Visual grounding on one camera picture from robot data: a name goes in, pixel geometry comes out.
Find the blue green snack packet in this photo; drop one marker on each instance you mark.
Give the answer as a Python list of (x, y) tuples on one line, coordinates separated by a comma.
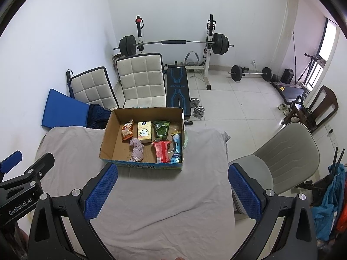
[(176, 149)]

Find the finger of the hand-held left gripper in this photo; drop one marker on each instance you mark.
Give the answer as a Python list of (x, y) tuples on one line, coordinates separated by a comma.
[(12, 158), (40, 165)]

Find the treadmill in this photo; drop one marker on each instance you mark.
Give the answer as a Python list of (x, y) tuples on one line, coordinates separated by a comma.
[(290, 90)]

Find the short barbell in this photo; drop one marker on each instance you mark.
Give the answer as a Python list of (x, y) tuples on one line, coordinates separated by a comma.
[(237, 73)]

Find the white barbell rack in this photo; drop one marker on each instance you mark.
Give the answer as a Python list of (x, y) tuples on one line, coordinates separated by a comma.
[(207, 67)]

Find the blue foam mat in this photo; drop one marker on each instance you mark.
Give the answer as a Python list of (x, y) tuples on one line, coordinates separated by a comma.
[(63, 109)]

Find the grey plastic chair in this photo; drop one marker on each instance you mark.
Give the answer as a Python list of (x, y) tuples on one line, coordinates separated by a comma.
[(287, 151)]

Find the cardboard box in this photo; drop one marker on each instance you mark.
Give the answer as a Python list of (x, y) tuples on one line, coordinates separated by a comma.
[(116, 146)]

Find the blue hanging clothing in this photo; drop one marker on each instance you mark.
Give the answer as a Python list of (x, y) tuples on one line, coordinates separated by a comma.
[(329, 203)]

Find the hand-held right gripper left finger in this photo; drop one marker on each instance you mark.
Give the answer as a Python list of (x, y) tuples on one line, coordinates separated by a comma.
[(101, 189)]

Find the black speaker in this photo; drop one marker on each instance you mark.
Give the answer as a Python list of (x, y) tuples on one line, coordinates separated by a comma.
[(287, 75)]

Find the white padded chair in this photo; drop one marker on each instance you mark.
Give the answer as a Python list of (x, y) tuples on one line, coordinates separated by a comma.
[(90, 88), (141, 80)]

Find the exercise machine by window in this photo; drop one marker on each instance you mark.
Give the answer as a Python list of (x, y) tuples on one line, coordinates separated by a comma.
[(311, 62)]

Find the black blue weight bench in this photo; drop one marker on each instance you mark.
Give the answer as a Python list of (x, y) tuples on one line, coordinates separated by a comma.
[(176, 86)]

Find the chrome dumbbell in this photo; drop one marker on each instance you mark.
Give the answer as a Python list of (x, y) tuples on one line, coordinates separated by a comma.
[(198, 109)]

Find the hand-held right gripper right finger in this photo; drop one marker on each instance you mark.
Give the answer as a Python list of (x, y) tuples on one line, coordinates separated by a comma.
[(244, 189)]

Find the black tripod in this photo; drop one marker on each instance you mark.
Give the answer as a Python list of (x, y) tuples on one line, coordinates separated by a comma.
[(320, 185)]

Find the orange cartoon snack packet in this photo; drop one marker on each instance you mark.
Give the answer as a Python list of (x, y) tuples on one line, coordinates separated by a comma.
[(127, 132)]

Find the brown wooden stool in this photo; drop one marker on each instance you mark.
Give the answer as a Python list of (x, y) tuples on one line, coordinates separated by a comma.
[(118, 59)]

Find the pair of pale shoes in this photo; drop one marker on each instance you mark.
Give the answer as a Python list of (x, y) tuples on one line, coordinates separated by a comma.
[(285, 109)]

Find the dark wooden chair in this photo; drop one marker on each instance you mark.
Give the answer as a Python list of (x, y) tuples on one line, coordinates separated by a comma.
[(326, 103)]

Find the yellow tissue pack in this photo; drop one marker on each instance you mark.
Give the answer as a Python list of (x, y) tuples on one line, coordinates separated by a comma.
[(144, 132)]

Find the dark blue clothing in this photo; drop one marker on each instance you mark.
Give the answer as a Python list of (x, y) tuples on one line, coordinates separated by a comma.
[(97, 116)]

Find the grey table cloth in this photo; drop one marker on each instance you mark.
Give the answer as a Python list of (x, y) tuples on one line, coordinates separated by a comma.
[(162, 200)]

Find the dark folded umbrella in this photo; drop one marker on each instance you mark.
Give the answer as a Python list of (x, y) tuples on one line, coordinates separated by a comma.
[(69, 82)]

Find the red snack packet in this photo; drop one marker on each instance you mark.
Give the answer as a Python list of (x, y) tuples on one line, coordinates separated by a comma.
[(161, 151)]

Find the barbell with black plates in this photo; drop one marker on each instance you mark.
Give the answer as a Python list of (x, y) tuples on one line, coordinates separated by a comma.
[(127, 45)]

